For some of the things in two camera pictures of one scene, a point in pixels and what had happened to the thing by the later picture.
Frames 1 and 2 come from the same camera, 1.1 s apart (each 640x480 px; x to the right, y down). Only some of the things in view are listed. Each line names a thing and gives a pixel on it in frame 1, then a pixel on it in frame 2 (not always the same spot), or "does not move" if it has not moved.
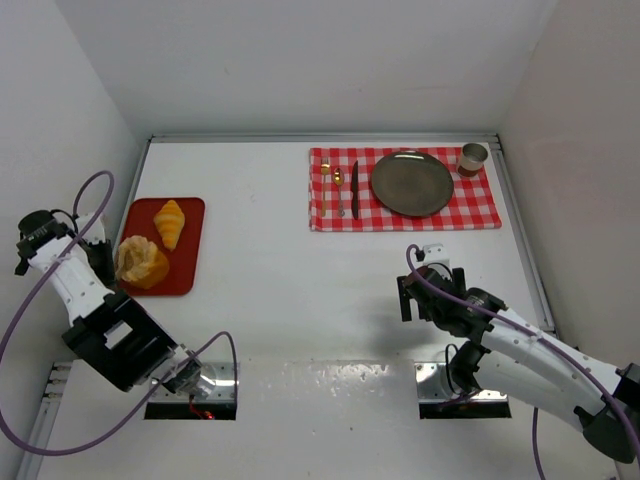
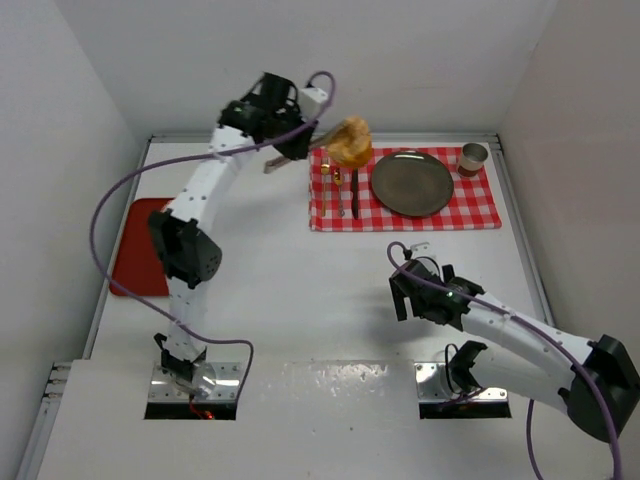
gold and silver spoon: x=338 y=179 does not move
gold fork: x=325 y=169 does not move
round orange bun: x=141 y=263 to x=353 y=145
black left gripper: x=100 y=259 to x=298 y=142
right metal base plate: x=430 y=389 does not move
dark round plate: x=413 y=183 does not move
